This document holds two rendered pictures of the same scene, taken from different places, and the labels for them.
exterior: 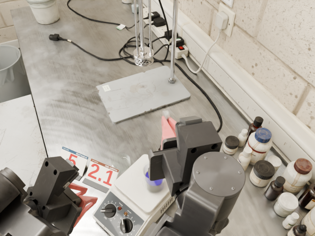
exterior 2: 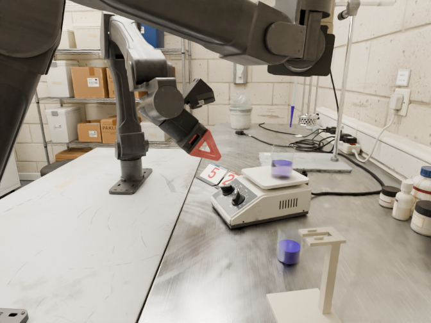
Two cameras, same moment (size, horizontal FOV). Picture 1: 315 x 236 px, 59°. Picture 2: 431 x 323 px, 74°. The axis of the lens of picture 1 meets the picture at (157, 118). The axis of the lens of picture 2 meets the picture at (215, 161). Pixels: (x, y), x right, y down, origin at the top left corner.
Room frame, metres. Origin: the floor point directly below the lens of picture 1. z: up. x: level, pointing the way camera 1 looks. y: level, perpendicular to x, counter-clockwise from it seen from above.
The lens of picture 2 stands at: (-0.27, -0.16, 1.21)
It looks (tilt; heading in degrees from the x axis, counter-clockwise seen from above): 17 degrees down; 29
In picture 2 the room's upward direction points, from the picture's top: straight up
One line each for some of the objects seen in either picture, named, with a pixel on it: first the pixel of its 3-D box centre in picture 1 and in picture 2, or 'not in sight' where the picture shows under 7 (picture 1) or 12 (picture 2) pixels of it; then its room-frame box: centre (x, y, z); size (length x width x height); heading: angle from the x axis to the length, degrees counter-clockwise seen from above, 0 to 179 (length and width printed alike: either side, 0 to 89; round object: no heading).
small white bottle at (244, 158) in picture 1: (244, 158); (404, 200); (0.44, -0.24, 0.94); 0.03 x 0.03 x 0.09
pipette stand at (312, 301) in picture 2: not in sight; (308, 277); (0.05, -0.12, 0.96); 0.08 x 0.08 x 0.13; 38
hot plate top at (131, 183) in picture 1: (146, 181); (273, 175); (0.34, 0.03, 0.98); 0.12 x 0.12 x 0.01; 49
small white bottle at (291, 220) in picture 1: (290, 220); not in sight; (0.27, -0.33, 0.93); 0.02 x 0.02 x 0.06
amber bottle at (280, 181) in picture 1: (275, 187); not in sight; (0.35, -0.31, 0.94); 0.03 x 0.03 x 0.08
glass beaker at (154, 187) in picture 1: (155, 175); (283, 161); (0.34, 0.01, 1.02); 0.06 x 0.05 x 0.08; 141
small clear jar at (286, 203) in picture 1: (285, 204); not in sight; (0.31, -0.33, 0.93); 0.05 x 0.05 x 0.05
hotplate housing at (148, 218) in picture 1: (140, 196); (263, 194); (0.32, 0.04, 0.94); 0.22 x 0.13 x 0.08; 139
